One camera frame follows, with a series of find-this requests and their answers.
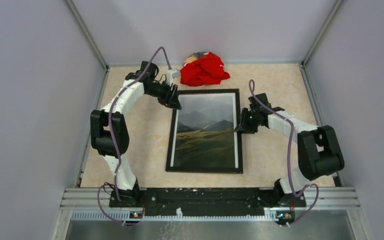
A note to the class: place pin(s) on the light wooden picture frame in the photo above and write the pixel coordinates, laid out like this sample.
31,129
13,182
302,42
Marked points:
171,149

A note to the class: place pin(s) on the landscape photo print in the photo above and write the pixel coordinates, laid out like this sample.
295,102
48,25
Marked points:
205,132

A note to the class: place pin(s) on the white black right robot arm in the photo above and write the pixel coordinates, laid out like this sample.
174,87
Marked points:
313,151

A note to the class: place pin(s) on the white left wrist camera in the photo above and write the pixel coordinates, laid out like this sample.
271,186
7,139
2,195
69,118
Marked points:
172,74

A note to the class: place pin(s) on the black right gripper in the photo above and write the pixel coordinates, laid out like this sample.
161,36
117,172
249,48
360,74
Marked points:
243,126

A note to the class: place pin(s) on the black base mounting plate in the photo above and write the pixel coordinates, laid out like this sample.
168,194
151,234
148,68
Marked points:
204,202

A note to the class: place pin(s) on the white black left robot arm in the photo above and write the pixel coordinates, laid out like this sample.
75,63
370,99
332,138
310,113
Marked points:
108,129

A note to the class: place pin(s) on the crumpled red cloth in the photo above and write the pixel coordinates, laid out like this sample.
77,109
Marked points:
203,68

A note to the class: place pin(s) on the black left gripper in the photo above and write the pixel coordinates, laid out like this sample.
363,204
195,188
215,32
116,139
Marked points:
170,98

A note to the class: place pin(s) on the aluminium front rail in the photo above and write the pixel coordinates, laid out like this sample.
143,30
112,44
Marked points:
93,204

